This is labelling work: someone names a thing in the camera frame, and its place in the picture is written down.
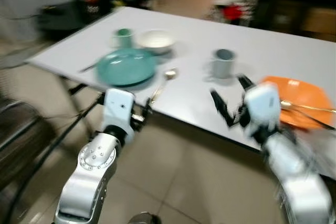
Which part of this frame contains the green cup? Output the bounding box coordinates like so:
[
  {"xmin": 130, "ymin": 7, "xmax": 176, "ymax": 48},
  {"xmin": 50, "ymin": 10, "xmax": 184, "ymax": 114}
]
[{"xmin": 115, "ymin": 28, "xmax": 135, "ymax": 50}]

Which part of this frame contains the gold spoon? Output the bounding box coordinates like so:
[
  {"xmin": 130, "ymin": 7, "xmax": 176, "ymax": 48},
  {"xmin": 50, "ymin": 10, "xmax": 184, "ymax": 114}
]
[
  {"xmin": 280, "ymin": 100, "xmax": 336, "ymax": 114},
  {"xmin": 149, "ymin": 68, "xmax": 180, "ymax": 104}
]

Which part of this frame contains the grey mug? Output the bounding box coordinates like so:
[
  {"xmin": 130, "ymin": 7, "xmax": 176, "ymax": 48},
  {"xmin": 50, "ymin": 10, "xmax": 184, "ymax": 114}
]
[{"xmin": 211, "ymin": 48, "xmax": 236, "ymax": 80}]

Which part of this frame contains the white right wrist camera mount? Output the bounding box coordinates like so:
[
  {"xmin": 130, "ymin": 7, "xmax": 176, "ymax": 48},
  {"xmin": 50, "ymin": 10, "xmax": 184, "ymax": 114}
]
[{"xmin": 244, "ymin": 83, "xmax": 282, "ymax": 136}]

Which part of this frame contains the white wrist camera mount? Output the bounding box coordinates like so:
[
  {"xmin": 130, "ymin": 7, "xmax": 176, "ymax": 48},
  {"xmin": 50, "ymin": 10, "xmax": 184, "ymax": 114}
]
[
  {"xmin": 103, "ymin": 88, "xmax": 136, "ymax": 133},
  {"xmin": 244, "ymin": 83, "xmax": 282, "ymax": 136}
]

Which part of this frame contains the white ribbed bowl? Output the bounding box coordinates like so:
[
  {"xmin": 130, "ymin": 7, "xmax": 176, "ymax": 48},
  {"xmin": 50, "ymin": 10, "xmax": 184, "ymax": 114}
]
[{"xmin": 137, "ymin": 28, "xmax": 177, "ymax": 55}]

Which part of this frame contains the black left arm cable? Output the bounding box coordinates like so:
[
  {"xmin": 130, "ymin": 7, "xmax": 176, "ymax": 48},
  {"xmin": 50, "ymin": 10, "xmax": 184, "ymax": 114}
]
[{"xmin": 5, "ymin": 95, "xmax": 104, "ymax": 222}]

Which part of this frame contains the teal plate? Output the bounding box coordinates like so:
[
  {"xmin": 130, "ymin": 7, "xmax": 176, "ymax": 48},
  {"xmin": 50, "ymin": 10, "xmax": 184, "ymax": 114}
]
[{"xmin": 96, "ymin": 48, "xmax": 158, "ymax": 87}]

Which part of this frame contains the red bag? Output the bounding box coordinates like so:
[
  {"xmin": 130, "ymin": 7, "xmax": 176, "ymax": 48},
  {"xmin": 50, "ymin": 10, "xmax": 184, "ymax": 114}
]
[{"xmin": 223, "ymin": 4, "xmax": 244, "ymax": 23}]

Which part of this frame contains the orange bowl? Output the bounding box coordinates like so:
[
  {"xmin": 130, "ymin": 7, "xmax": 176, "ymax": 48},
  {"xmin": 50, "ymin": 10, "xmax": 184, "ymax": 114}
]
[{"xmin": 259, "ymin": 76, "xmax": 335, "ymax": 131}]

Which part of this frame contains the dark-handled utensil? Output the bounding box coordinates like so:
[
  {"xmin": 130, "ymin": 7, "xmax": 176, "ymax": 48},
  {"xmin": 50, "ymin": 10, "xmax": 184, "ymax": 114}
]
[{"xmin": 79, "ymin": 62, "xmax": 101, "ymax": 73}]

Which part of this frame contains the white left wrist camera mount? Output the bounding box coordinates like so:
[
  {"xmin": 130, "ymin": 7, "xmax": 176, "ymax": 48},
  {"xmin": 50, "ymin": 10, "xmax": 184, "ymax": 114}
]
[{"xmin": 103, "ymin": 88, "xmax": 136, "ymax": 133}]

